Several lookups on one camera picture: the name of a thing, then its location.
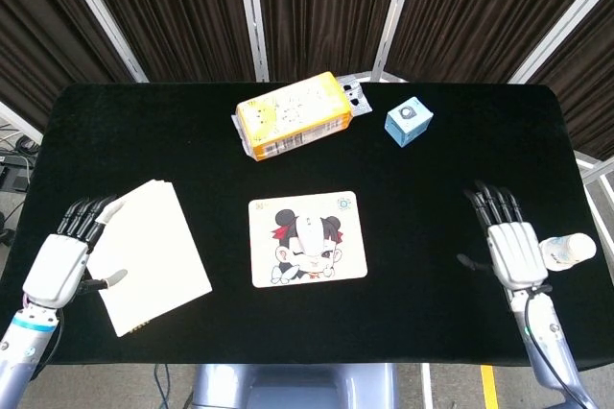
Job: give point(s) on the white screen frame post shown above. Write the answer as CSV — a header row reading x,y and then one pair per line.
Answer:
x,y
597,169
395,15
103,20
19,120
254,15
561,34

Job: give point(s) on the cartoon girl mouse pad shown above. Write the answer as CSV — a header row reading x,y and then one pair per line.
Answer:
x,y
345,255

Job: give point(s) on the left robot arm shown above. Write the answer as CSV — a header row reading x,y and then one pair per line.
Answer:
x,y
24,332

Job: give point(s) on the white computer mouse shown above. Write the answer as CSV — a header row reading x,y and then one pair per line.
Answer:
x,y
310,241

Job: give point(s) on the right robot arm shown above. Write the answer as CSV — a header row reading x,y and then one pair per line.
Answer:
x,y
542,327

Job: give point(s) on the brown pleated curtain panel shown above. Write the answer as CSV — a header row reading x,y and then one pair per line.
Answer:
x,y
479,10
38,34
177,10
326,10
585,82

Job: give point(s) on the yellow wrapped tissue pack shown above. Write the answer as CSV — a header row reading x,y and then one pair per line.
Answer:
x,y
288,116

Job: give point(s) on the white paper stack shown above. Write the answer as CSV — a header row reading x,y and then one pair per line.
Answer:
x,y
148,260

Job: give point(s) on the black velvet tablecloth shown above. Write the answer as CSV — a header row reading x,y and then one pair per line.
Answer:
x,y
408,322

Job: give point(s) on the clear packet with black dots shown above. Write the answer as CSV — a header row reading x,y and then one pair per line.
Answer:
x,y
357,97

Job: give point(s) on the black floor equipment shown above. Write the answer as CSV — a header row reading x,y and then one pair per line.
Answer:
x,y
16,178

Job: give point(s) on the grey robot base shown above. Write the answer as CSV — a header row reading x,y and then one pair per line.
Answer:
x,y
292,387

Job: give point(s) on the light blue cube box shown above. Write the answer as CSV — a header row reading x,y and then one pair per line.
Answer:
x,y
408,126

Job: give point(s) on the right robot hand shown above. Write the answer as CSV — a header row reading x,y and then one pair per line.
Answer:
x,y
515,255

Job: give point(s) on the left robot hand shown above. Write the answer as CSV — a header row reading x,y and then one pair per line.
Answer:
x,y
53,270

